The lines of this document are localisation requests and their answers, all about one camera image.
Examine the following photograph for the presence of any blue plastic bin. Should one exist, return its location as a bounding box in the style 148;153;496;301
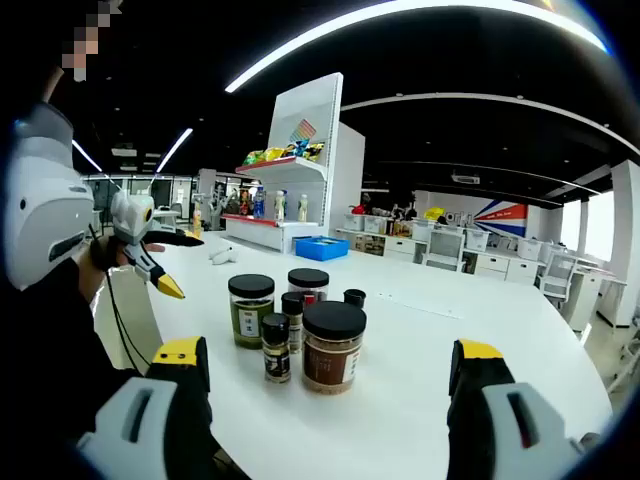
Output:
294;235;351;262

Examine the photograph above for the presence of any person's left hand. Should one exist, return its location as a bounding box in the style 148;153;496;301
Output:
88;234;167;274

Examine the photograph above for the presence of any white mesh office chair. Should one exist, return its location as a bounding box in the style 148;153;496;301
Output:
422;228;466;273
537;252;579;311

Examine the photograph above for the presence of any red blue wall graphic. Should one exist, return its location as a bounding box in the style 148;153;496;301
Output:
472;198;529;239

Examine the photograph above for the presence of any curved ceiling light strip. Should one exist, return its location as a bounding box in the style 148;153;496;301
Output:
224;0;614;95

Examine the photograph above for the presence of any small dark-label condiment bottle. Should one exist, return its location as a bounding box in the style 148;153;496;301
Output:
260;312;292;385

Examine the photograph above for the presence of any striped colour card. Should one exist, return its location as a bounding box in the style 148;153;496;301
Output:
288;118;319;145

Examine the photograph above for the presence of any black device cable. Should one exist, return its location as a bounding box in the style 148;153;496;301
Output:
87;224;151;374

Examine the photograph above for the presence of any white cabinet row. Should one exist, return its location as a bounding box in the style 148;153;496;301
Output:
334;227;546;286

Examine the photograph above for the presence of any white display shelf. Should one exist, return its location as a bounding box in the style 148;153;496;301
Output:
221;72;366;255

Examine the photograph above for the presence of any green ingredient jar black lid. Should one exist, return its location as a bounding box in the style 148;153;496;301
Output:
227;273;276;350

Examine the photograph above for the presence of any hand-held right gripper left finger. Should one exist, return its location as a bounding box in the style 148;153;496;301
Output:
77;335;221;480

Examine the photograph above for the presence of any brown ingredient jar black lid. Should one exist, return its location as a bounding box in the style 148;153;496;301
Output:
301;300;368;396

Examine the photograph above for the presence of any small pale-label condiment bottle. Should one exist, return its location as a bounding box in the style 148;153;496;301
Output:
280;291;306;355

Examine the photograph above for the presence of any red-label ingredient jar black lid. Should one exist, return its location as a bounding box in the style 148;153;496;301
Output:
287;267;331;306

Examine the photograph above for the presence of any white plush toy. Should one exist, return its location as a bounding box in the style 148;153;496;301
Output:
208;243;240;266

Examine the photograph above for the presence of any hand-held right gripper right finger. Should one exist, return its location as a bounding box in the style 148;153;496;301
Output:
446;338;586;480

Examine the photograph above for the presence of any white table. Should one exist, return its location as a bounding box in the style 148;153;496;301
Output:
92;229;614;480

